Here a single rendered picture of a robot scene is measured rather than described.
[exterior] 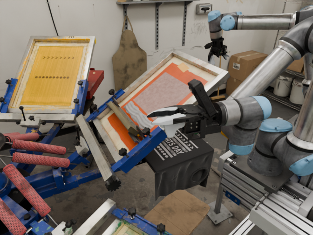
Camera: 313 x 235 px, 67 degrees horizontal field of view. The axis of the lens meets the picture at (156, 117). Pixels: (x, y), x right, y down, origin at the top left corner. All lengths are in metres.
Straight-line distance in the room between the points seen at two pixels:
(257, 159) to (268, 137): 0.13
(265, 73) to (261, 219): 0.59
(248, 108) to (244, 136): 0.10
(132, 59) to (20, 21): 1.43
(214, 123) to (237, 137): 0.11
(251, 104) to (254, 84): 0.16
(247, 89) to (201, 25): 3.31
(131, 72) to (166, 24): 0.89
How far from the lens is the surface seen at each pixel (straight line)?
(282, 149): 1.01
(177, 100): 1.41
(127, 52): 3.50
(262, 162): 1.13
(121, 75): 3.52
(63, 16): 3.25
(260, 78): 0.87
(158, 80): 1.64
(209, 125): 0.69
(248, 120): 0.73
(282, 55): 0.90
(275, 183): 1.13
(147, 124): 1.38
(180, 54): 1.69
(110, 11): 3.37
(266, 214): 1.13
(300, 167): 0.97
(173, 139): 1.79
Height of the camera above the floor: 2.00
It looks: 31 degrees down
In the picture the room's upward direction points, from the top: straight up
